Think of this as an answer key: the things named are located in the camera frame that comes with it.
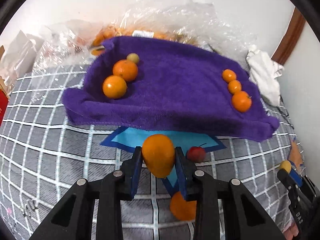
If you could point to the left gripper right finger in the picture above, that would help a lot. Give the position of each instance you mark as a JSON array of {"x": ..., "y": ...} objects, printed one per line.
[{"x": 184, "y": 174}]

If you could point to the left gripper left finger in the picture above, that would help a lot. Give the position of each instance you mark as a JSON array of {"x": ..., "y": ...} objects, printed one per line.
[{"x": 136, "y": 161}]

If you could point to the small red cherry tomato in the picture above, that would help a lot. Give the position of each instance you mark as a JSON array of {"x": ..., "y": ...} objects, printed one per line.
[{"x": 196, "y": 154}]

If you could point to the oval orange kumquat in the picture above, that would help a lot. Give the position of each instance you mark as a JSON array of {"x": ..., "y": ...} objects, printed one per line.
[{"x": 159, "y": 155}]

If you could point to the small orange kumquat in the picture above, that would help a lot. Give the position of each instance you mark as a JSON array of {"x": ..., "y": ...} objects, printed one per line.
[
  {"x": 181, "y": 209},
  {"x": 228, "y": 75},
  {"x": 234, "y": 87}
]

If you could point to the round orange kumquat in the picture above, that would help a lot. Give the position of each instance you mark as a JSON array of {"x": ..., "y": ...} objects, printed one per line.
[{"x": 114, "y": 87}]

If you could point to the large orange with stem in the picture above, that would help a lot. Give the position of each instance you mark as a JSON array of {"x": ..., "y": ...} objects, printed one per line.
[{"x": 241, "y": 101}]

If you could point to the large orange mandarin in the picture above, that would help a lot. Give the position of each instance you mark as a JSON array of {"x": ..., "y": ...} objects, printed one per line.
[{"x": 126, "y": 69}]

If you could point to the yellow-green small fruit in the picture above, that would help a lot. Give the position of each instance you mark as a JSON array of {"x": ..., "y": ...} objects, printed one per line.
[
  {"x": 286, "y": 166},
  {"x": 133, "y": 57}
]

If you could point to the person's right hand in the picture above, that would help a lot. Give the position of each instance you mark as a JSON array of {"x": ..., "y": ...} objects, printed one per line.
[{"x": 291, "y": 232}]

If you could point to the purple towel tray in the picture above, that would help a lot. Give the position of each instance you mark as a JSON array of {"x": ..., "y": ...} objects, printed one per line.
[{"x": 179, "y": 87}]

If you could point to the grey checked tablecloth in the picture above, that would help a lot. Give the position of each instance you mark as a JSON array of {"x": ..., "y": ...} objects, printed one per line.
[{"x": 43, "y": 154}]

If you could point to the white crumpled cloth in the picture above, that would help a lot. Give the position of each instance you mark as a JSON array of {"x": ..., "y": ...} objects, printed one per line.
[{"x": 263, "y": 71}]

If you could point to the clear bag of tangerines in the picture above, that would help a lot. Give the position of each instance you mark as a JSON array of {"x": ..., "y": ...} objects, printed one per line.
[{"x": 66, "y": 44}]

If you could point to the red paper bag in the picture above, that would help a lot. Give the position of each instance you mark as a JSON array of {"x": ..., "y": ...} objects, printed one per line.
[{"x": 3, "y": 104}]

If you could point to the clear bag of kumquats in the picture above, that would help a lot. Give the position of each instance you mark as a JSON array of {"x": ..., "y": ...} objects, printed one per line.
[{"x": 192, "y": 23}]

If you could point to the white plastic bag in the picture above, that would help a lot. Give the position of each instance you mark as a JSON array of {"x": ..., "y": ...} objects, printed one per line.
[{"x": 19, "y": 58}]

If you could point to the brown wooden door frame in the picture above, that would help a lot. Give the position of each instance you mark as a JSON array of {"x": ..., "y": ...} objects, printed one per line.
[{"x": 290, "y": 39}]

